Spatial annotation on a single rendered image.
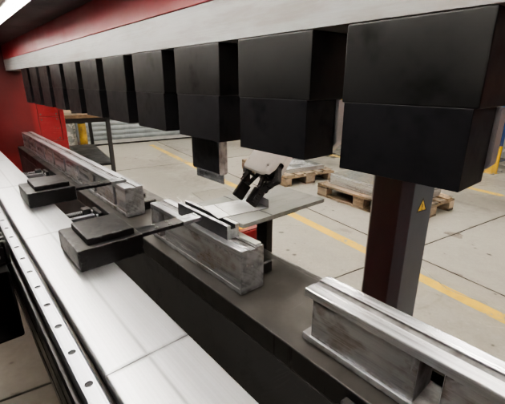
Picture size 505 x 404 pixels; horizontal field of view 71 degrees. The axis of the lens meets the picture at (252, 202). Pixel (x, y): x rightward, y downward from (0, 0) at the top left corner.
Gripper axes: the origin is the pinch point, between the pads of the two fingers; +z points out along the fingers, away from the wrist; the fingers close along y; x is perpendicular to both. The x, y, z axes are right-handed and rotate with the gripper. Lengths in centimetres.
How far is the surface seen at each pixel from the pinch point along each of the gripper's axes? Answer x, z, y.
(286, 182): 233, -69, -284
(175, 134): 241, -83, -738
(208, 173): -11.9, 1.4, 0.8
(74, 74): -37, -5, -70
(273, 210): 4.4, -0.1, 5.9
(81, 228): -28.1, 22.5, 3.8
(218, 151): -15.5, -2.9, 6.0
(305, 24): -27.4, -18.6, 30.0
